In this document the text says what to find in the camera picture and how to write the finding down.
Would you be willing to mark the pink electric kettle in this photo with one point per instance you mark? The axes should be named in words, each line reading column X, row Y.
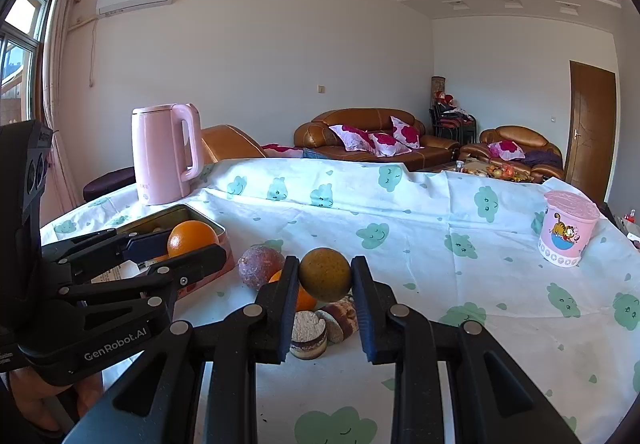
column 160, row 154

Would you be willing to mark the blue checked cloth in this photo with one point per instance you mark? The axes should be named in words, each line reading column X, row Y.
column 312, row 154

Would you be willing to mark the purple blanket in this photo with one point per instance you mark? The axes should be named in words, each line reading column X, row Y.
column 542, row 159

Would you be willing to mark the pink tin box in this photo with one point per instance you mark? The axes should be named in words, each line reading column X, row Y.
column 210, row 285

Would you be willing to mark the paper leaflet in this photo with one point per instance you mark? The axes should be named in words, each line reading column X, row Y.
column 120, row 271

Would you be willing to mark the brown leather sofa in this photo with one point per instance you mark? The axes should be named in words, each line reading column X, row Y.
column 360, row 117

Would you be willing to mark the brown leather armchair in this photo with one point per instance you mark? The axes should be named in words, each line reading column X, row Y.
column 515, row 134

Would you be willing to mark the white pillow red flowers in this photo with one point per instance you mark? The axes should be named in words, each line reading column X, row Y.
column 505, row 150
column 387, row 143
column 350, row 137
column 407, row 133

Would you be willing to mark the coffee table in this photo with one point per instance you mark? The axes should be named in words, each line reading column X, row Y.
column 450, row 169

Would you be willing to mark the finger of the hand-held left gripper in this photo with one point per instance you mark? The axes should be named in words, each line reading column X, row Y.
column 200, row 264
column 145, row 241

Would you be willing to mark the pink cartoon cup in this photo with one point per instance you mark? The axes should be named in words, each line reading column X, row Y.
column 565, row 234

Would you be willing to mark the person's left hand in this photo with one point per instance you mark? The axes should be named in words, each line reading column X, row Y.
column 35, row 399

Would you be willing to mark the red floral blanket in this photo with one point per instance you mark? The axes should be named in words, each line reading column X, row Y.
column 282, row 150

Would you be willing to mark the pink curtain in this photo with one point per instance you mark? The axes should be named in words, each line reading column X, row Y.
column 60, row 74

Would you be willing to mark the cloud print tablecloth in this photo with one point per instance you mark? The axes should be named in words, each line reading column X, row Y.
column 450, row 274

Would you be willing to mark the dark round stool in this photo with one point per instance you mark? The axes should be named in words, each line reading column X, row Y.
column 107, row 184

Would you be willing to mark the purple passion fruit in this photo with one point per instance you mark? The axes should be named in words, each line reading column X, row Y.
column 257, row 266

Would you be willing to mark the window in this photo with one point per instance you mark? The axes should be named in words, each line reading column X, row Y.
column 20, row 54

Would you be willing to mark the brown striped fruit half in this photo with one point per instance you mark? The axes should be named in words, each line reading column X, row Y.
column 340, row 321

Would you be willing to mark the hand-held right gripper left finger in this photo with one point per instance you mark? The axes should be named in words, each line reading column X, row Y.
column 291, row 304

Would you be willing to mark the red plush toy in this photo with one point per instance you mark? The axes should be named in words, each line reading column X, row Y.
column 445, row 99

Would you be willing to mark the tall patterned tube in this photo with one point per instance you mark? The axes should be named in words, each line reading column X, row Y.
column 438, row 84

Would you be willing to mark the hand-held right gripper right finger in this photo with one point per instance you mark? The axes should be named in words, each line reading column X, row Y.
column 361, row 309

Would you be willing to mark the brown wooden door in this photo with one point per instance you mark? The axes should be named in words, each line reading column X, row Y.
column 592, row 134

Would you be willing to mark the yellow-brown passion fruit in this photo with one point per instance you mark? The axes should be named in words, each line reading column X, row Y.
column 325, row 274

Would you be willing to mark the stacked dark chairs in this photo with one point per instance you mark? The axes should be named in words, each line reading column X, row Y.
column 452, row 124

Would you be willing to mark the brown leather lounge seat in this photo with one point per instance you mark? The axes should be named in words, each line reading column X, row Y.
column 230, row 142

